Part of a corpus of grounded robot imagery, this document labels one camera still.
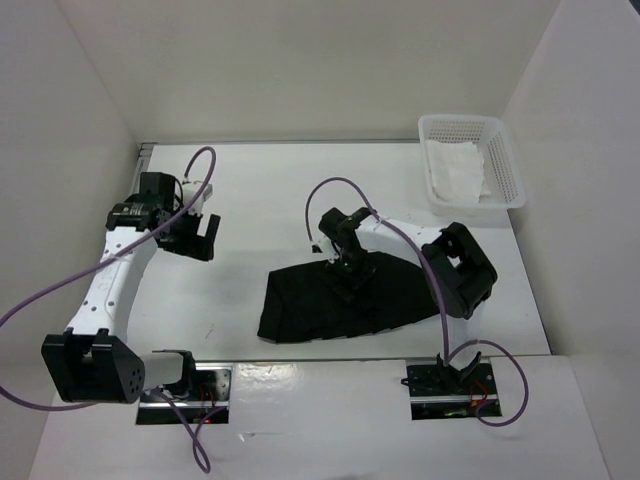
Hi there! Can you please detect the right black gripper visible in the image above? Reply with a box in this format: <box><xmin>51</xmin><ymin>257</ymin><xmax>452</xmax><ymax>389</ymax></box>
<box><xmin>317</xmin><ymin>248</ymin><xmax>383</xmax><ymax>309</ymax></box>

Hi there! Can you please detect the black pleated skirt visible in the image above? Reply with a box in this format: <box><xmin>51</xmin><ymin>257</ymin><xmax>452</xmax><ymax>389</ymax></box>
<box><xmin>257</xmin><ymin>252</ymin><xmax>439</xmax><ymax>344</ymax></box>

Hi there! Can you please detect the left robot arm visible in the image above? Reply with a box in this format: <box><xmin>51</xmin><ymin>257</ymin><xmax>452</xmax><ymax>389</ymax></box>
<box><xmin>41</xmin><ymin>172</ymin><xmax>220</xmax><ymax>404</ymax></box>

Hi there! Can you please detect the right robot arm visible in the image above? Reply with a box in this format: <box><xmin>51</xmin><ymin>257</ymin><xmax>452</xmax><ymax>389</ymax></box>
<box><xmin>318</xmin><ymin>207</ymin><xmax>498</xmax><ymax>393</ymax></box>

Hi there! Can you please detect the white cloth in basket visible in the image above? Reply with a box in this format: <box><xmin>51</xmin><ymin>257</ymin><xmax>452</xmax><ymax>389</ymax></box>
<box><xmin>425</xmin><ymin>140</ymin><xmax>491</xmax><ymax>204</ymax></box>

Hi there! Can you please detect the white plastic basket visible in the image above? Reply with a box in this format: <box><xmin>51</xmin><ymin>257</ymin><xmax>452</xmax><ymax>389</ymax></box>
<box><xmin>418</xmin><ymin>114</ymin><xmax>527</xmax><ymax>217</ymax></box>

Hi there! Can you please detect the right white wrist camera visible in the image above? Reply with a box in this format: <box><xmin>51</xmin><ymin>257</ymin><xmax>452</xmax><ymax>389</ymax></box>
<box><xmin>311</xmin><ymin>237</ymin><xmax>339</xmax><ymax>261</ymax></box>

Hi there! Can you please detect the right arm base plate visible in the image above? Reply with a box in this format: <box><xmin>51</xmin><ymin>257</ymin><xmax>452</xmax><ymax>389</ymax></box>
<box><xmin>400</xmin><ymin>359</ymin><xmax>502</xmax><ymax>420</ymax></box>

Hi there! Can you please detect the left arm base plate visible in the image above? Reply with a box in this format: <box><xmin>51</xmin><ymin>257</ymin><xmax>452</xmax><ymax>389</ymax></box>
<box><xmin>135</xmin><ymin>362</ymin><xmax>233</xmax><ymax>426</ymax></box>

